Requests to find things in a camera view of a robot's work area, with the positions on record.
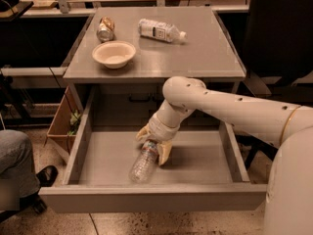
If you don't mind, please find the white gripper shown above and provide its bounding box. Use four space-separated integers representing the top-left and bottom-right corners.
136 113 180 165

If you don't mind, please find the clear plastic water bottle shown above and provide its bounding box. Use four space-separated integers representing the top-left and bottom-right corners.
129 140 158 183

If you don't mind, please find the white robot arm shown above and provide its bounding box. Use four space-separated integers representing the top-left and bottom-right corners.
136 76 313 235

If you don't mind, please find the grey open top drawer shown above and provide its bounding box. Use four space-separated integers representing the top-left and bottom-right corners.
40 88 266 212

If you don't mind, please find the grey cabinet counter unit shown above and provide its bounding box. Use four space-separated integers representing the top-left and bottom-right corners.
65 7 246 128

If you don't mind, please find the white labelled plastic bottle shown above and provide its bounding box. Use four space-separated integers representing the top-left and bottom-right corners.
138 19 187 43

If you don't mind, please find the cardboard box with plant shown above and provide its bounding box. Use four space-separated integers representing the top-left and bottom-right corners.
47 87 79 155

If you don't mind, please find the beige paper bowl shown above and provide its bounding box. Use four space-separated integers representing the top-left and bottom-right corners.
92 41 136 69

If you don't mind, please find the black shoe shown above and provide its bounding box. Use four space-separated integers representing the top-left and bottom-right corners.
36 165 58 187

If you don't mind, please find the crushed metal can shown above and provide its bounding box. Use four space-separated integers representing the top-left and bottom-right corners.
97 17 114 42

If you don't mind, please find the person leg in jeans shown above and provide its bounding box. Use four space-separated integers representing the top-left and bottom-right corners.
0 129 40 198

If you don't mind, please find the black office chair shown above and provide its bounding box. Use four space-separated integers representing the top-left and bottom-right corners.
234 0 313 171

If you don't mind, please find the black drawer handle left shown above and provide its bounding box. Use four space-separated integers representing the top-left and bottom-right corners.
128 94 151 103

